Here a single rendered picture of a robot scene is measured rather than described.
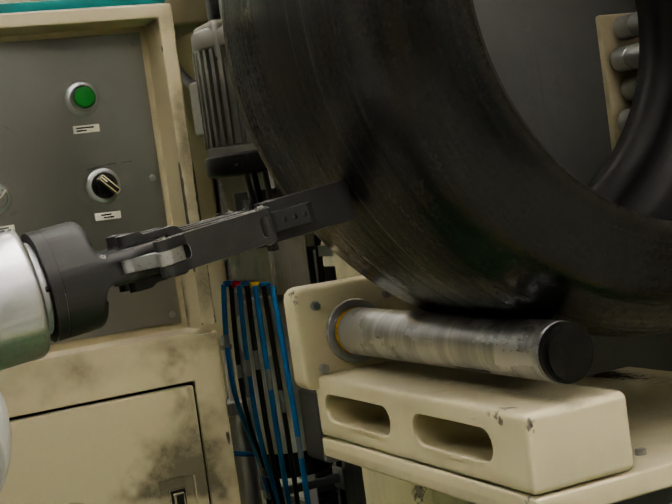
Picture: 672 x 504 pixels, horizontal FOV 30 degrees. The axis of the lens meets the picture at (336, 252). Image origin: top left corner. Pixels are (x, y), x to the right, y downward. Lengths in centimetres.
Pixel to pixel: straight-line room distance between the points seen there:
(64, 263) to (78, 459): 60
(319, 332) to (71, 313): 41
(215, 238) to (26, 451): 60
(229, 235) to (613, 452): 32
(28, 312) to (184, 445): 64
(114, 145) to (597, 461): 74
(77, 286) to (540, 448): 34
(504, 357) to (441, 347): 9
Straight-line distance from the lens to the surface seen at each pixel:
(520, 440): 90
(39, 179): 143
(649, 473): 96
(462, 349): 98
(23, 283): 81
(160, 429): 142
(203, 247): 83
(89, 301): 83
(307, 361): 118
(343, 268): 133
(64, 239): 83
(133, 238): 85
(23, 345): 82
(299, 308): 117
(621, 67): 155
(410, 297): 105
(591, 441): 92
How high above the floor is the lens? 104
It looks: 3 degrees down
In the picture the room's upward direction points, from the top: 8 degrees counter-clockwise
